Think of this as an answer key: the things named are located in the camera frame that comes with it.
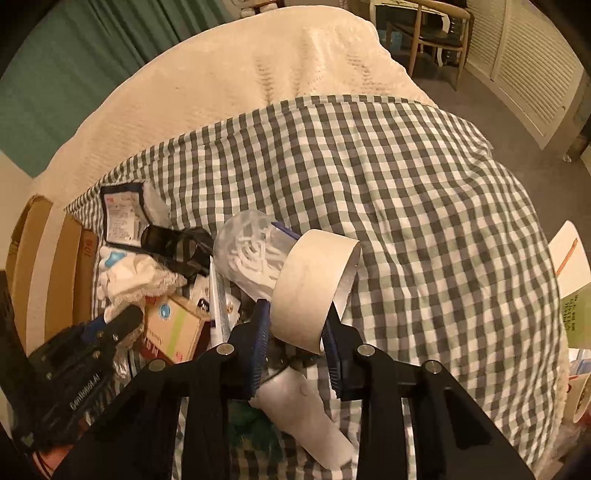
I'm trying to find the cream textured blanket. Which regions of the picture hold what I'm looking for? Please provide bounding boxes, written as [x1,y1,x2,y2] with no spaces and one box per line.
[34,7,439,208]

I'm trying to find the white louvered wardrobe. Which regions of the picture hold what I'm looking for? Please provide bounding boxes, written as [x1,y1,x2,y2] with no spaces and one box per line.
[464,0,587,148]

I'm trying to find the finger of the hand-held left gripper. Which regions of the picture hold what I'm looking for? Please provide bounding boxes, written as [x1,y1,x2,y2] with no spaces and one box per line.
[85,305,145,344]

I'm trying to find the red white medicine box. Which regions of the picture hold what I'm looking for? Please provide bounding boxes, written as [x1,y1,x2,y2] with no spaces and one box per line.
[143,295,211,365]

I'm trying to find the white tape roll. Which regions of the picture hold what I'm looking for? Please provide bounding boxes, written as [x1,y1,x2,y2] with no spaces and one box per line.
[269,229,362,355]

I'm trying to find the white cloth gloves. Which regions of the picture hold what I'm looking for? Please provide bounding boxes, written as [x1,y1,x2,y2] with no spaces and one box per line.
[95,246,188,310]

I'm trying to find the grey white checked cloth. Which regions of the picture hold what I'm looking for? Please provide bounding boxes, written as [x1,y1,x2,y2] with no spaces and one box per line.
[65,95,568,480]

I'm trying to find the green curtain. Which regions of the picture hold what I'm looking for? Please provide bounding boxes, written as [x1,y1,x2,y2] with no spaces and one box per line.
[0,0,250,178]

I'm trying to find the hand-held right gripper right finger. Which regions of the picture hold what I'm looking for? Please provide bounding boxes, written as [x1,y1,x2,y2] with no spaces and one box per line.
[322,302,536,480]

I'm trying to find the clear plastic bag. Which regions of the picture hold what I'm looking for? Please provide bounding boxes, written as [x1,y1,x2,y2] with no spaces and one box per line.
[142,181,172,223]

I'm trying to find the plastic bag of white pieces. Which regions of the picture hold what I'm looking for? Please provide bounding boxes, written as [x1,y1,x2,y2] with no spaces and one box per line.
[212,210,303,301]

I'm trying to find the white cylindrical bottle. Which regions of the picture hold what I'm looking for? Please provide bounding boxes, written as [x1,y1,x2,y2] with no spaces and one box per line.
[249,364,358,467]

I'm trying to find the dark blue labelled packet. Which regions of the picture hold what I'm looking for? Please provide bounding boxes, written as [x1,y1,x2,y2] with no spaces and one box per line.
[100,182,148,245]

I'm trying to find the white paper bag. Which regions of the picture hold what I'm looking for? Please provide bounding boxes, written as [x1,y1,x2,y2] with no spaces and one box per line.
[549,220,591,301]

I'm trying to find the paper cup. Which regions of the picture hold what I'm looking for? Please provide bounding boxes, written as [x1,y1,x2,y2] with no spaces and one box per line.
[573,369,591,423]

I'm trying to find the green fluffy item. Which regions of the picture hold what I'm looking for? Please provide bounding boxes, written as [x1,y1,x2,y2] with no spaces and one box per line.
[228,401,282,462]

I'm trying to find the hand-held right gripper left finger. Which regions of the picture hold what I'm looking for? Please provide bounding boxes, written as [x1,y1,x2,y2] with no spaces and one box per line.
[55,299,271,480]

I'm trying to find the black case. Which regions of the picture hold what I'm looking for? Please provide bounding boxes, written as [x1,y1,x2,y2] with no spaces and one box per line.
[140,224,215,280]

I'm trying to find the brown cardboard box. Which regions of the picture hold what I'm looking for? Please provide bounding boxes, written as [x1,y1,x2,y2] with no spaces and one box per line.
[6,195,99,356]

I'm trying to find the wooden chair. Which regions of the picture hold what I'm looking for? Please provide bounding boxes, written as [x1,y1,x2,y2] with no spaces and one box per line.
[372,0,472,90]

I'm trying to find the green printed box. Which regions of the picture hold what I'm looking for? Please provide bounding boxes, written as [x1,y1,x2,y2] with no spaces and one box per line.
[561,277,591,347]

